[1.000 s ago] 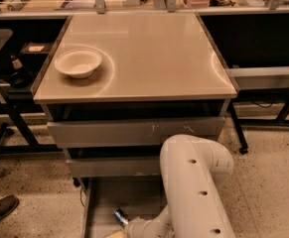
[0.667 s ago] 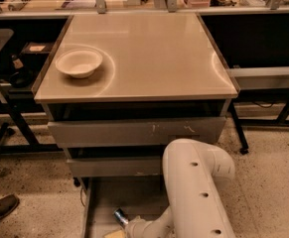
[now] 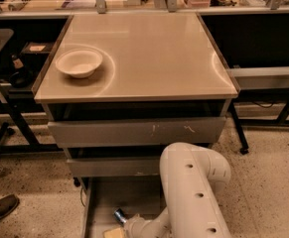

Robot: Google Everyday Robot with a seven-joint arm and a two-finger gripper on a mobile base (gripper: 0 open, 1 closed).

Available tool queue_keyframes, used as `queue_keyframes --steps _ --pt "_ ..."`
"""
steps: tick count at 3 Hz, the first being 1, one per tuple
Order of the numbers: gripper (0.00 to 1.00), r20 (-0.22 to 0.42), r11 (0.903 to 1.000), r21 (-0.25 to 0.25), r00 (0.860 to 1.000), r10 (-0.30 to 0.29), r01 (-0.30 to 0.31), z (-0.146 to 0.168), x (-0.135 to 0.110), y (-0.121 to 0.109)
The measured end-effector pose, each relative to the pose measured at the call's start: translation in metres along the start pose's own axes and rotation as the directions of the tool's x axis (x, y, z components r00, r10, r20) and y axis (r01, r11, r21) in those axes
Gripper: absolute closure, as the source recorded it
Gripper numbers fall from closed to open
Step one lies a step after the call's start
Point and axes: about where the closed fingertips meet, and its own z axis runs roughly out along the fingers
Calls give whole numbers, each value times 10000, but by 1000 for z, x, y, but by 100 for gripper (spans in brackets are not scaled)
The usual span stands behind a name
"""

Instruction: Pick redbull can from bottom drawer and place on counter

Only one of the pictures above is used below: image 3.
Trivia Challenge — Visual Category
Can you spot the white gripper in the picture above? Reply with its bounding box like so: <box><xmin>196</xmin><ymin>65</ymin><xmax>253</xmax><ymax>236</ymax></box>
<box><xmin>103</xmin><ymin>214</ymin><xmax>156</xmax><ymax>238</ymax></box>

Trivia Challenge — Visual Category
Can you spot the blue silver redbull can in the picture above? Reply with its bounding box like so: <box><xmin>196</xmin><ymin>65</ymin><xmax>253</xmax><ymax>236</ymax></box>
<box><xmin>113</xmin><ymin>208</ymin><xmax>127</xmax><ymax>225</ymax></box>

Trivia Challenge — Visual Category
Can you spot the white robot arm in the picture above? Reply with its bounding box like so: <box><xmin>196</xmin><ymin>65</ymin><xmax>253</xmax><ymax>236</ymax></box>
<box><xmin>102</xmin><ymin>143</ymin><xmax>232</xmax><ymax>238</ymax></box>

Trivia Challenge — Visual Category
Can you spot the grey open bottom drawer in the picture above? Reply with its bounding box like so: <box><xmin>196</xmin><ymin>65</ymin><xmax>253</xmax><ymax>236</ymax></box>
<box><xmin>81</xmin><ymin>176</ymin><xmax>166</xmax><ymax>238</ymax></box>

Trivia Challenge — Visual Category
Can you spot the grey middle drawer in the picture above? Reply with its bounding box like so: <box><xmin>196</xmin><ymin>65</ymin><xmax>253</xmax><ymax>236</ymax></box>
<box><xmin>67</xmin><ymin>156</ymin><xmax>161</xmax><ymax>178</ymax></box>

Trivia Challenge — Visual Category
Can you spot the grey top drawer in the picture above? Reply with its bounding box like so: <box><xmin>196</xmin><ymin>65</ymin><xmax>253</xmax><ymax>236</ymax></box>
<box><xmin>48</xmin><ymin>117</ymin><xmax>226</xmax><ymax>148</ymax></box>

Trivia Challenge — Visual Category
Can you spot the grey drawer cabinet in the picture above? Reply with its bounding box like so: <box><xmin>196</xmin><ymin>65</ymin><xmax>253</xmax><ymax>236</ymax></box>
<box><xmin>31</xmin><ymin>12</ymin><xmax>241</xmax><ymax>187</ymax></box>

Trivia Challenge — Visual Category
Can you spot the white paper bowl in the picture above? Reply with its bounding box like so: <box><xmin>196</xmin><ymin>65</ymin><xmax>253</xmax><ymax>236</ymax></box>
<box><xmin>56</xmin><ymin>49</ymin><xmax>103</xmax><ymax>78</ymax></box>

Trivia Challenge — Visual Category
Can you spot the black table leg frame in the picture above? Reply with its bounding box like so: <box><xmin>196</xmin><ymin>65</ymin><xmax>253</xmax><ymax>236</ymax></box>
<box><xmin>228</xmin><ymin>104</ymin><xmax>248</xmax><ymax>155</ymax></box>

